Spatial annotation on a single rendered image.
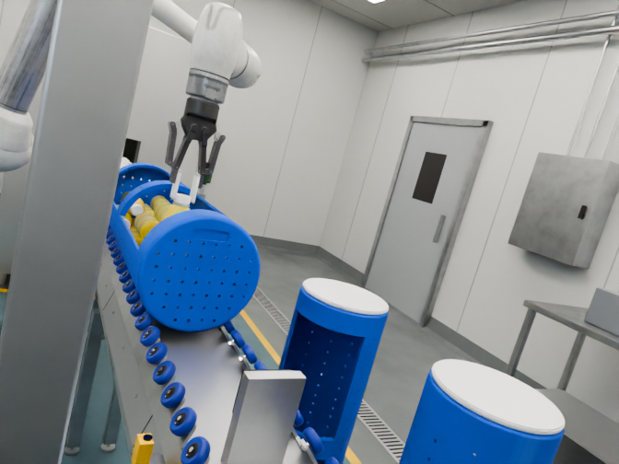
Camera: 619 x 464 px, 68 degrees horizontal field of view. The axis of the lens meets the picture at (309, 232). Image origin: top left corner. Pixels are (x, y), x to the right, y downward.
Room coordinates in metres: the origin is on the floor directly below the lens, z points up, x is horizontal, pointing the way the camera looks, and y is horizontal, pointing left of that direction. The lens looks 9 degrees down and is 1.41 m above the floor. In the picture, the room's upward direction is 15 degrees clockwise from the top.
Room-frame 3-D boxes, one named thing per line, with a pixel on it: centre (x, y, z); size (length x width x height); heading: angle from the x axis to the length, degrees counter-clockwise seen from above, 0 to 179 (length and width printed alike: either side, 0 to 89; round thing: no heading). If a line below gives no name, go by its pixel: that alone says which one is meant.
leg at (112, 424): (1.79, 0.59, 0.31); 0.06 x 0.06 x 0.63; 31
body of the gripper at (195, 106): (1.08, 0.31, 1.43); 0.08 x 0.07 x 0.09; 121
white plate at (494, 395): (0.96, -0.48, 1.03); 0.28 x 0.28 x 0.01
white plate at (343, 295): (1.41, -0.16, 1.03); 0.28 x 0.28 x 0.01
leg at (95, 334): (1.72, 0.71, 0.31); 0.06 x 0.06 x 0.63; 31
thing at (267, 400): (0.68, 0.00, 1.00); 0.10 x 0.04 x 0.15; 121
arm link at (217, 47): (1.10, 0.31, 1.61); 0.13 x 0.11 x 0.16; 171
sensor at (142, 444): (0.65, 0.13, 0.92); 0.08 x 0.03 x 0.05; 121
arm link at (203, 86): (1.09, 0.31, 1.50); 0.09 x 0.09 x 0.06
